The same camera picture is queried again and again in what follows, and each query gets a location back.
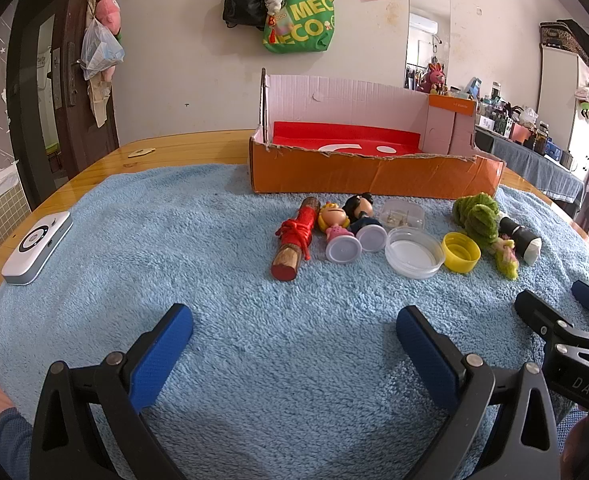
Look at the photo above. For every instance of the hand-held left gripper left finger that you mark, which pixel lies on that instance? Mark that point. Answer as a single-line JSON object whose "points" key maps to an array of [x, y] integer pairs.
{"points": [[162, 355]]}

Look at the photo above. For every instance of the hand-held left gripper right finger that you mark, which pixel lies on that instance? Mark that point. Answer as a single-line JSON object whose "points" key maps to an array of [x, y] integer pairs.
{"points": [[427, 355]]}

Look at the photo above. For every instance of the yellow-green felt doll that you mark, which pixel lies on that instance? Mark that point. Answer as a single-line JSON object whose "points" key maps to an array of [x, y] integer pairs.
{"points": [[506, 260]]}

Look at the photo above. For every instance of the black and white cylinder doll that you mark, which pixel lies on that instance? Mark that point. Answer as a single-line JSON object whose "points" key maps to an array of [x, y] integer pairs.
{"points": [[521, 240]]}

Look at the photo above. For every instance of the clear round plastic dish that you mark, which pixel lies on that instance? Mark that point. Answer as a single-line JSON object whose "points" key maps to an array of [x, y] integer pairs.
{"points": [[414, 255]]}

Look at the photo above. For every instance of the green knitted toy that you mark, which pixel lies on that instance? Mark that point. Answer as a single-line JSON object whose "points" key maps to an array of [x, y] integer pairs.
{"points": [[476, 215]]}

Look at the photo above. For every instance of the small clear plastic box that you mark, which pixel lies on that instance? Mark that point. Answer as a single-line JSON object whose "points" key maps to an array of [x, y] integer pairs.
{"points": [[402, 215]]}

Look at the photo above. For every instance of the black-haired girl figurine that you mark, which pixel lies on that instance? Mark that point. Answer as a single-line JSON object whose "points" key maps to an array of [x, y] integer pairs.
{"points": [[359, 207]]}

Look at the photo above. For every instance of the blonde girl figurine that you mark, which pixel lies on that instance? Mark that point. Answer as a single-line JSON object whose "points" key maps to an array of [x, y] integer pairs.
{"points": [[334, 220]]}

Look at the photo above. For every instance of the orange cardboard box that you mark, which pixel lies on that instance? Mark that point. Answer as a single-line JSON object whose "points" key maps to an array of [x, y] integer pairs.
{"points": [[374, 175]]}

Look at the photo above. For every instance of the blue fleece blanket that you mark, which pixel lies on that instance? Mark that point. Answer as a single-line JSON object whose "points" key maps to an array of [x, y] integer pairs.
{"points": [[249, 335]]}

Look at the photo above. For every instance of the white portable speaker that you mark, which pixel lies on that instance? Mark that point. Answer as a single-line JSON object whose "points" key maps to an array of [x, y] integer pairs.
{"points": [[29, 260]]}

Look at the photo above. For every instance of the clutter of jars and bottles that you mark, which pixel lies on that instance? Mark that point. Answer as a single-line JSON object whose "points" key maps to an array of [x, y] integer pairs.
{"points": [[499, 120]]}

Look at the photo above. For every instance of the small beige tag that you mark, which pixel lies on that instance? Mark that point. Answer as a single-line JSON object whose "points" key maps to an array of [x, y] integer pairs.
{"points": [[140, 153]]}

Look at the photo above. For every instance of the white cabinet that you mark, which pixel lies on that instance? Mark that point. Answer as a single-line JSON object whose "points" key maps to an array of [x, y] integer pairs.
{"points": [[559, 80]]}

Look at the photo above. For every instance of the dark wooden door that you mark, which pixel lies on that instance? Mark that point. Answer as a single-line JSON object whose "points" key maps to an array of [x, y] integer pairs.
{"points": [[82, 135]]}

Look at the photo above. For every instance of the pink rabbit plush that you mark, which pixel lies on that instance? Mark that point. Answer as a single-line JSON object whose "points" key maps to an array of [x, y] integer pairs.
{"points": [[432, 80]]}

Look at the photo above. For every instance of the beige cloth bag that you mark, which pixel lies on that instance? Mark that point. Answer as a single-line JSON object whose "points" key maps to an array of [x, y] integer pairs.
{"points": [[99, 105]]}

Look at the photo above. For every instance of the leopard print bag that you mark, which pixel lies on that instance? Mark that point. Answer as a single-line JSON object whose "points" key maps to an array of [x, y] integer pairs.
{"points": [[554, 35]]}

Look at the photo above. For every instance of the clear plastic bag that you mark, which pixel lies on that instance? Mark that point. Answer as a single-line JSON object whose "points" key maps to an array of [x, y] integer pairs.
{"points": [[102, 52]]}

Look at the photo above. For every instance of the pink plush toy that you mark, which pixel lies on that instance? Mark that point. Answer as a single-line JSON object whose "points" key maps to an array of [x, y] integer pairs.
{"points": [[108, 12]]}

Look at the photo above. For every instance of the green tote bag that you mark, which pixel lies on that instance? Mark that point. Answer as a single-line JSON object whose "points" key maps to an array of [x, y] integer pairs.
{"points": [[299, 30]]}

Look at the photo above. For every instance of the wall mirror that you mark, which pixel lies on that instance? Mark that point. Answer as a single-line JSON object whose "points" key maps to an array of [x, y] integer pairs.
{"points": [[427, 0]]}

